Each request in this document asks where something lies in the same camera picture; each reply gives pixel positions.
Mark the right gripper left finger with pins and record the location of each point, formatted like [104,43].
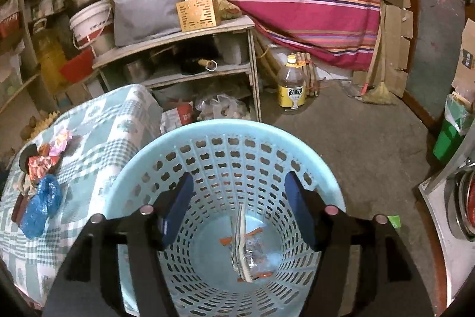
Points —
[88,282]

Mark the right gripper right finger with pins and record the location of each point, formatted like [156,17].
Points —
[388,284]

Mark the clear orange plastic snack bag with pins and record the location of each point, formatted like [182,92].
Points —
[252,251]

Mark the blue plastic bag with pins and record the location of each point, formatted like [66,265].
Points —
[43,205]

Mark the dark red sandpaper sheet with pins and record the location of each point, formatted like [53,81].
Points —
[19,209]

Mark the light blue laundry basket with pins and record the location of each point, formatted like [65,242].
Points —
[233,163]

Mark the red snack packet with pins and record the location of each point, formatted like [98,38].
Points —
[40,166]

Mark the green checkered tablecloth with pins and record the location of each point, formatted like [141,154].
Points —
[106,133]

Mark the orange snack wrapper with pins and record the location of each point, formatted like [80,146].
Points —
[44,150]

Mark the pink snack packet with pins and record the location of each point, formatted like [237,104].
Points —
[60,143]

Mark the yellow egg tray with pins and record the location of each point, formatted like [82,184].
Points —
[43,124]

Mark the broom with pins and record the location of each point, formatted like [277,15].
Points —
[379,94]

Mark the green bin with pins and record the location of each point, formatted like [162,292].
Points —
[457,120]

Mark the oil bottle yellow label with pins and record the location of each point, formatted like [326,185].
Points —
[292,84]

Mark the red plastic basket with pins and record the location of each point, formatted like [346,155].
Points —
[79,67]

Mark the low wooden shelf unit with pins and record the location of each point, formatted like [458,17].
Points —
[183,57]

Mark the white plastic bucket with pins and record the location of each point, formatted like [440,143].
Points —
[92,28]

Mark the grey fabric cover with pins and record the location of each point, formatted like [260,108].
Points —
[140,20]

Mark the yellow utensil holder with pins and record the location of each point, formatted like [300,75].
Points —
[198,14]

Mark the wall wooden shelf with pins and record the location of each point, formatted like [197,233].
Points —
[21,81]

